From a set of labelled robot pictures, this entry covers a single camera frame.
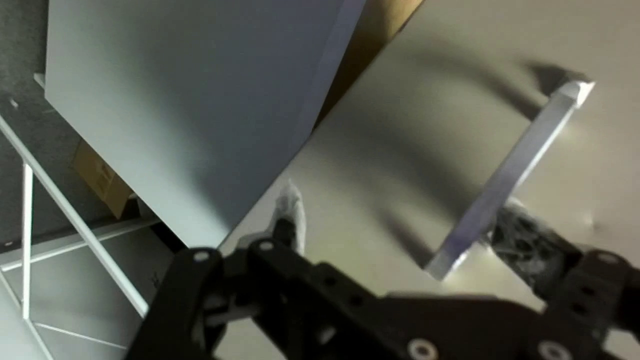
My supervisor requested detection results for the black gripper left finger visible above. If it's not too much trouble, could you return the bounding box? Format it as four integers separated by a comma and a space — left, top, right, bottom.
267, 179, 310, 261

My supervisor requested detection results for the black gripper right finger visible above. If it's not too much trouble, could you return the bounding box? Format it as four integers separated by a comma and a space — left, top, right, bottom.
489, 201, 583, 301

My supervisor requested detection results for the beige unlabelled cabinet drawer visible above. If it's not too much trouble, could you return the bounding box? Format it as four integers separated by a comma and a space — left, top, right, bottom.
216, 0, 640, 360

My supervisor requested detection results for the white counter base cabinet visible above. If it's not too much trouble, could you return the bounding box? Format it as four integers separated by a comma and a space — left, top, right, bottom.
41, 0, 370, 250

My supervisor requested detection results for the brown cardboard box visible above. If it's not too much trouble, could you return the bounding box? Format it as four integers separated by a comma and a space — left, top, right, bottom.
70, 140, 136, 221

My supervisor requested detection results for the white tube frame rack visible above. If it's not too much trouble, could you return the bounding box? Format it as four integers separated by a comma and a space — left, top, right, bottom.
0, 112, 165, 360

